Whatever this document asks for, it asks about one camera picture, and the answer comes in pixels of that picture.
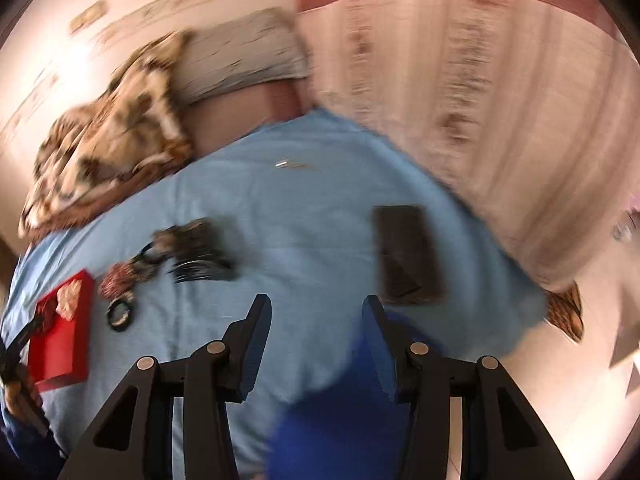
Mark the red checked scrunchie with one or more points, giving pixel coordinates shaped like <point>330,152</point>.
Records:
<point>117,280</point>

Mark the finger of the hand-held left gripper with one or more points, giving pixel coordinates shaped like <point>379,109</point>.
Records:
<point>22,340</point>

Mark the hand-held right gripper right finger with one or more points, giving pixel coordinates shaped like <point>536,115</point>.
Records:
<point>382,355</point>

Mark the person's left hand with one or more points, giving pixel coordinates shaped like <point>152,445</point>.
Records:
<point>22,400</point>

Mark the red box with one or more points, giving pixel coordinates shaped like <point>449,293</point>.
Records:
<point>65,345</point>

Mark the brown quilted blanket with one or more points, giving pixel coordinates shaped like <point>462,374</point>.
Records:
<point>150,169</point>

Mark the pink sofa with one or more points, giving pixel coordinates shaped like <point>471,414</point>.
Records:
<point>235,115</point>

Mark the brown patterned cushion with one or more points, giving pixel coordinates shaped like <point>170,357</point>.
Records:
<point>567,312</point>

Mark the black feather hair clip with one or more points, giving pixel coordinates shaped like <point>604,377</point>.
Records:
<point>205,270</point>

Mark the striped floral cushion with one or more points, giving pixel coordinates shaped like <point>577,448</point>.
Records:
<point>450,110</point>

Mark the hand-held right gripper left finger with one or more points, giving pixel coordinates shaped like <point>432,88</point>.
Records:
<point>257,345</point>

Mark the grey pillow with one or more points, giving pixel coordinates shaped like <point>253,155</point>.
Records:
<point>240,55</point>

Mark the leaf print blanket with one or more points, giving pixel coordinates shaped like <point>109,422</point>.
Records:
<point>110,130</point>

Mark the white dotted scrunchie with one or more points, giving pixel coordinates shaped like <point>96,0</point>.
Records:
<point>67,297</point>

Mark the black rectangular case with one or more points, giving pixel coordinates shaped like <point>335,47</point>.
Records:
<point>407,255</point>

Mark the person's blue clothing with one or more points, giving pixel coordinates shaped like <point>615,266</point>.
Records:
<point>340,420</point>

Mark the dark red dotted scrunchie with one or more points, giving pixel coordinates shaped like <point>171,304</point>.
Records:
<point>45,321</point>

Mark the grey brown fabric flower clip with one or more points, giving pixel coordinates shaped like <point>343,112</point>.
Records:
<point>192,237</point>

